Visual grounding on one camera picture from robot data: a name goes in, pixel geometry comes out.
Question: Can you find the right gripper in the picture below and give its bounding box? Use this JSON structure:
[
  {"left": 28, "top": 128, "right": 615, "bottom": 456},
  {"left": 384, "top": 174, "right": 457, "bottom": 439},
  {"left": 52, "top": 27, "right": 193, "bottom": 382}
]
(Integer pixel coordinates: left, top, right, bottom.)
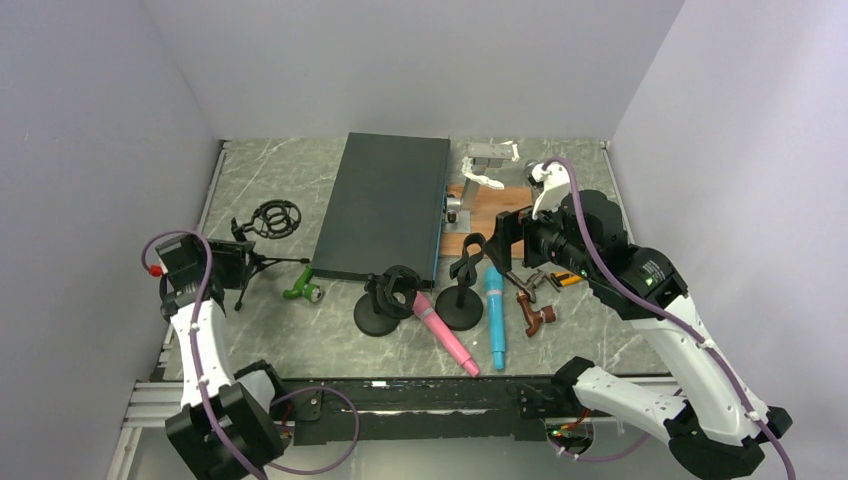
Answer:
[{"left": 483, "top": 191, "right": 598, "bottom": 281}]

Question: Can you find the black flat box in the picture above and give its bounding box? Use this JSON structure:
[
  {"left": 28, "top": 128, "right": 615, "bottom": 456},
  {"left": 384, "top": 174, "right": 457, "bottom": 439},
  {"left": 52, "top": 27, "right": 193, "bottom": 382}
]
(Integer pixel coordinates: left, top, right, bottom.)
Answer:
[{"left": 312, "top": 132, "right": 451, "bottom": 287}]

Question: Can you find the grey metal pipe fitting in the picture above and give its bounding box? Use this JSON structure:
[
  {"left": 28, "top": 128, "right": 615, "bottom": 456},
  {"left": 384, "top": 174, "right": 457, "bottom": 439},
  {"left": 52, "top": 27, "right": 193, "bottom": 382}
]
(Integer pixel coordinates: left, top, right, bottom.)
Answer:
[{"left": 505, "top": 269, "right": 562, "bottom": 303}]

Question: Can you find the black tripod microphone stand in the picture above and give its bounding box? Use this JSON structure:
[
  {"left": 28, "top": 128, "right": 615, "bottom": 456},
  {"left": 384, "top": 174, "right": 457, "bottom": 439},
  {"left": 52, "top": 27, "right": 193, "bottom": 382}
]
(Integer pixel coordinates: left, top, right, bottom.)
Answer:
[{"left": 231, "top": 199, "right": 310, "bottom": 311}]

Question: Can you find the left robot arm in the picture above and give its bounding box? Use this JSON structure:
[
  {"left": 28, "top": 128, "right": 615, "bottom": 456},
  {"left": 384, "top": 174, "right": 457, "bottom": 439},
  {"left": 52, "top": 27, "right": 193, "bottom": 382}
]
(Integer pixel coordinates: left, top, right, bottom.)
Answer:
[{"left": 148, "top": 230, "right": 288, "bottom": 479}]

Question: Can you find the brown pipe fitting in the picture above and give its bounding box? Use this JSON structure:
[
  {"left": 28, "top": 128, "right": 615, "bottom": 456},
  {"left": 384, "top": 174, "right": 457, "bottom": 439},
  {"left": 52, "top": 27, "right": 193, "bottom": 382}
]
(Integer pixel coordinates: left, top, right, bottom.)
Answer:
[{"left": 516, "top": 290, "right": 557, "bottom": 338}]

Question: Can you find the black clip microphone stand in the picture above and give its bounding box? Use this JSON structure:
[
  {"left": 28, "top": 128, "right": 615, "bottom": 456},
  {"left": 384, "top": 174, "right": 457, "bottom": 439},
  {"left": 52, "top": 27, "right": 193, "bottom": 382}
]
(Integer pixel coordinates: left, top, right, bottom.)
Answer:
[{"left": 435, "top": 232, "right": 486, "bottom": 331}]

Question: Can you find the green pipe fitting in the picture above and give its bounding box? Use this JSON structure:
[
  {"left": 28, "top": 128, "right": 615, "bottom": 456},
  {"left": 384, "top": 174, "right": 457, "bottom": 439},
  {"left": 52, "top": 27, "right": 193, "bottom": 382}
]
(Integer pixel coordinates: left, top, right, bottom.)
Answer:
[{"left": 283, "top": 265, "right": 324, "bottom": 303}]

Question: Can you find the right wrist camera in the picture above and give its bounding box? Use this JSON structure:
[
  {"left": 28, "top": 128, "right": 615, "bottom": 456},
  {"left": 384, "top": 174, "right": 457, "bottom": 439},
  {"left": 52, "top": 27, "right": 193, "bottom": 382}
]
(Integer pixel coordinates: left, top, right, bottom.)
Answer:
[{"left": 532, "top": 158, "right": 571, "bottom": 220}]

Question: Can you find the black base frame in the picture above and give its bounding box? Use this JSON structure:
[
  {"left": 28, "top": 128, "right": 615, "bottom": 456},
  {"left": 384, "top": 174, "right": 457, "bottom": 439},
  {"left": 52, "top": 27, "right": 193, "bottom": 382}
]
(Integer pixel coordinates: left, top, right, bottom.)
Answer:
[{"left": 271, "top": 374, "right": 580, "bottom": 446}]

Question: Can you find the yellow utility knife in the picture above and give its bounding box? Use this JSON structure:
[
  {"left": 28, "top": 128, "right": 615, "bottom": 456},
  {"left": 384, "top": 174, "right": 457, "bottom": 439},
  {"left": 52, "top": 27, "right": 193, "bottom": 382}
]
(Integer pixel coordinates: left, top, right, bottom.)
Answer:
[{"left": 549, "top": 272, "right": 582, "bottom": 288}]

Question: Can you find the silver mesh glitter microphone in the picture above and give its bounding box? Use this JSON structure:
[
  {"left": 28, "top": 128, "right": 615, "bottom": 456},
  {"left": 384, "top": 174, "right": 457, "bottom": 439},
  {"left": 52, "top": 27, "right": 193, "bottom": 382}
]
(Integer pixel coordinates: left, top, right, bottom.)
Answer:
[{"left": 523, "top": 160, "right": 538, "bottom": 188}]

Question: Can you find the blue microphone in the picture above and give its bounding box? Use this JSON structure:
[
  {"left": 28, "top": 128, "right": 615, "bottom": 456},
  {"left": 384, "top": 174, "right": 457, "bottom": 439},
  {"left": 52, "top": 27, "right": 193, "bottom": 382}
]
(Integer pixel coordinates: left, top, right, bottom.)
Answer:
[{"left": 484, "top": 267, "right": 507, "bottom": 371}]

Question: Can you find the wooden board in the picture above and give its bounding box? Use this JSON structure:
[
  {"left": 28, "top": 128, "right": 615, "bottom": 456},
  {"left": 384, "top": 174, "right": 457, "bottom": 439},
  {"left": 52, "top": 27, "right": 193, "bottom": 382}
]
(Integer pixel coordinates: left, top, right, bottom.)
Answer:
[{"left": 439, "top": 186, "right": 532, "bottom": 257}]

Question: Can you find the black shock mount stand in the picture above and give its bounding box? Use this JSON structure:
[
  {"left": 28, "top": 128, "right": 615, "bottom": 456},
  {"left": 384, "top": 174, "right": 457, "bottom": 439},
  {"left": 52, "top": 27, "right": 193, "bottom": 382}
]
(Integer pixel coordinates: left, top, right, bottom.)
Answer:
[{"left": 353, "top": 265, "right": 422, "bottom": 337}]

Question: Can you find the metal bracket fixture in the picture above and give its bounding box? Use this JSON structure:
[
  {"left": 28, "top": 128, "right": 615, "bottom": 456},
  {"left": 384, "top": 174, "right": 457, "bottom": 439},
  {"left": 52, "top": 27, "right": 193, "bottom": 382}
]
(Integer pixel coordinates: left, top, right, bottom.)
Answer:
[{"left": 442, "top": 140, "right": 520, "bottom": 234}]

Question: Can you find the pink microphone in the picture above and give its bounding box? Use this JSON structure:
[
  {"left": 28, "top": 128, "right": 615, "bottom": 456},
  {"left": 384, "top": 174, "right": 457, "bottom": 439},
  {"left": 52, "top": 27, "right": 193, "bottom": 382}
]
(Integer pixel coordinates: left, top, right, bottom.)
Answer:
[{"left": 412, "top": 292, "right": 480, "bottom": 377}]

